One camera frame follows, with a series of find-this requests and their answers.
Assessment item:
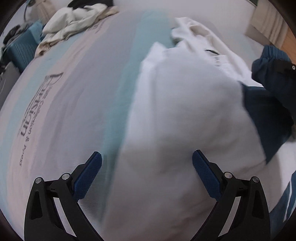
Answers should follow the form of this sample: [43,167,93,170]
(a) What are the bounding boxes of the white and navy hoodie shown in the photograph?
[101,18,295,240]

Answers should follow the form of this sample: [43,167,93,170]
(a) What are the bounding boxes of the grey clothes on suitcase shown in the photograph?
[3,22,33,46]

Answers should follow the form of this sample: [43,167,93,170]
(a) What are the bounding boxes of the cream clothes pile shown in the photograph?
[35,3,119,58]

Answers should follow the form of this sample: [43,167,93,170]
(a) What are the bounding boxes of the striped printed bed sheet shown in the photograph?
[0,4,296,241]

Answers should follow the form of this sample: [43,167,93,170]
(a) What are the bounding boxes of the silver hard suitcase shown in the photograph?
[0,62,20,109]

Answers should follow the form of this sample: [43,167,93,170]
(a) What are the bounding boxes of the teal ribbed suitcase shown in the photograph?
[3,21,43,73]

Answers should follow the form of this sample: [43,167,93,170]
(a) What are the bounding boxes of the beige curtain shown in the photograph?
[250,0,289,49]

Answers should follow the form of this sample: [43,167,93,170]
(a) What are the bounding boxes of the black garment on pile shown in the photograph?
[68,0,114,9]

